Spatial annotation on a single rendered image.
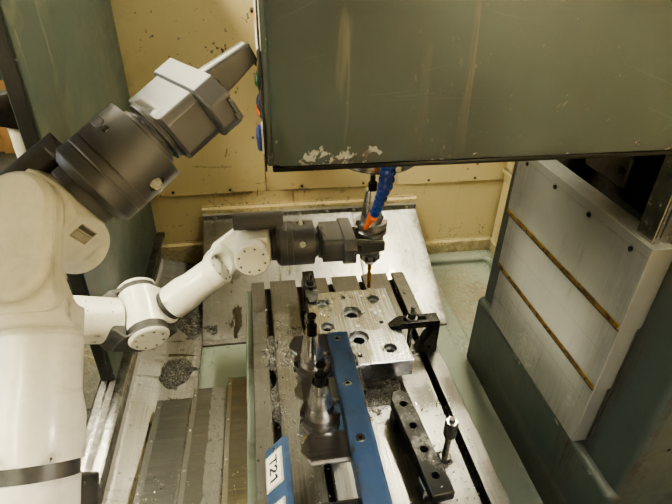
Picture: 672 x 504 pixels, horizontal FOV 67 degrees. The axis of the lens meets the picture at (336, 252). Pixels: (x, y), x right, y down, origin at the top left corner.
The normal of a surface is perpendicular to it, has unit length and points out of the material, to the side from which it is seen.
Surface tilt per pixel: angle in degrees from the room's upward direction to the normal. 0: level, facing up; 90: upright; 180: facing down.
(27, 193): 43
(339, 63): 90
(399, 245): 24
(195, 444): 8
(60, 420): 60
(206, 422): 8
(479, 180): 90
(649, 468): 90
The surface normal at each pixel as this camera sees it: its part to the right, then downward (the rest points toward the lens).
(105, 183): 0.46, 0.21
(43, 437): 0.59, -0.26
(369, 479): 0.02, -0.84
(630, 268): -0.99, 0.05
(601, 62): 0.15, 0.53
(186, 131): 0.63, 0.43
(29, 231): 0.02, -0.25
